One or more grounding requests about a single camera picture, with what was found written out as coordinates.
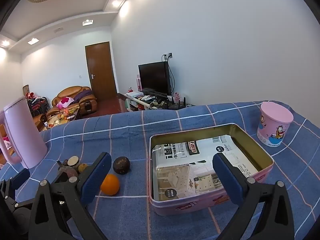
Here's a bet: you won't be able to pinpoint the pink cartoon cup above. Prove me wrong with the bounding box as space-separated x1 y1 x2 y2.
257 102 294 147

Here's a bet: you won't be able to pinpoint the white printed paper package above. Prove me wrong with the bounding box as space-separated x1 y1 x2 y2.
152 134 259 202

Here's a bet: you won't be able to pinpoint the cut taro piece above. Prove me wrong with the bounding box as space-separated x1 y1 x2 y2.
67 156 81 168

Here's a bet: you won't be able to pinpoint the black power cable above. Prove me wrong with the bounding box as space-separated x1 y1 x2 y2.
167 59 175 95

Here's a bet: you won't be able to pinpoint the purple blanket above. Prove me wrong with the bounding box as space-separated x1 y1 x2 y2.
72 90 93 103

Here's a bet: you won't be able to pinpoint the orange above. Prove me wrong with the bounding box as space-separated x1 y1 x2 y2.
100 174 120 196

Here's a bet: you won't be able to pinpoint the blue checked cloth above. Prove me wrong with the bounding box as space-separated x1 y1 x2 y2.
0 101 320 240

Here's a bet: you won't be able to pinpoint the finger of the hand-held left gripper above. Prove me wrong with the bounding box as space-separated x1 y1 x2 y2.
1 167 31 200
51 170 77 184

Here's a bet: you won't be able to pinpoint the black flat television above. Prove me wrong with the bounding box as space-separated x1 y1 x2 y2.
138 61 172 96

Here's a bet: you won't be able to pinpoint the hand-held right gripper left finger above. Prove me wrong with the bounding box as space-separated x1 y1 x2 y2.
28 152 112 240

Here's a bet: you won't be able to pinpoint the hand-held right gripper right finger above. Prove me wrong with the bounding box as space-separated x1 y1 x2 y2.
212 152 295 240

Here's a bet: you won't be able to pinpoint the black folding chairs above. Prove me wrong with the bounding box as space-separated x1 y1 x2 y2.
27 92 48 117

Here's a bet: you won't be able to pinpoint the pink electric kettle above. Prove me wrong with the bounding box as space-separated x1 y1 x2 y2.
0 97 48 169

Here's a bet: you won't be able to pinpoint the white television stand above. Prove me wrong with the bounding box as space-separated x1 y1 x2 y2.
124 91 173 112

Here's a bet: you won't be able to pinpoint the pink tin box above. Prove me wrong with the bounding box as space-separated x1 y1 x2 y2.
149 123 274 216

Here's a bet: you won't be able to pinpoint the cluttered coffee table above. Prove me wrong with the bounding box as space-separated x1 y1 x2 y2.
44 106 81 130

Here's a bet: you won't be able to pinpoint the brown wooden door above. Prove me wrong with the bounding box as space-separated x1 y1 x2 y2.
85 41 118 103

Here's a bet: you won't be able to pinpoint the dark passion fruit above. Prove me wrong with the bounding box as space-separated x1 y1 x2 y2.
113 156 130 174

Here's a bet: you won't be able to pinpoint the black router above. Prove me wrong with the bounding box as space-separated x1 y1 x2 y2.
168 97 192 110

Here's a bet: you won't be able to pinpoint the pink floral pillow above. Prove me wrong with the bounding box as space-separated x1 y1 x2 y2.
56 97 75 108

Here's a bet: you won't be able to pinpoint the brown leather armchair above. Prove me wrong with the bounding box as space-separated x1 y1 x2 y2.
52 86 98 117

